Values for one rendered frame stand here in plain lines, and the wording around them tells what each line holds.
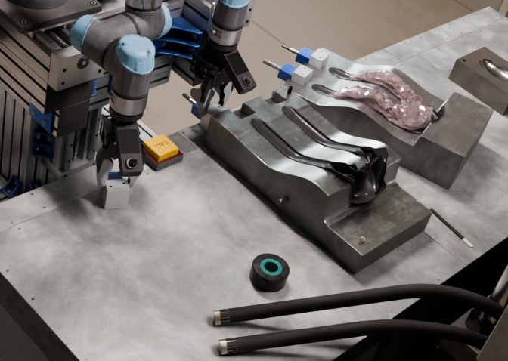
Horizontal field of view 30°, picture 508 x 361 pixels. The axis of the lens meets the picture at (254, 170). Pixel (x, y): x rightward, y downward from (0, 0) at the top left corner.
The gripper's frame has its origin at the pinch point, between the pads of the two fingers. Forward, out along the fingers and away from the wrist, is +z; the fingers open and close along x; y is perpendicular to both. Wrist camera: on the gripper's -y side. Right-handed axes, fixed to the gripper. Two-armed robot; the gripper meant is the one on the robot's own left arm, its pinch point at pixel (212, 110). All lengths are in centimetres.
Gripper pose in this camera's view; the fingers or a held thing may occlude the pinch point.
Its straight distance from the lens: 232.6
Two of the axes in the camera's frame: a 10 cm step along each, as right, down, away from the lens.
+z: -2.2, 7.5, 6.3
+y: -6.8, -5.8, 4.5
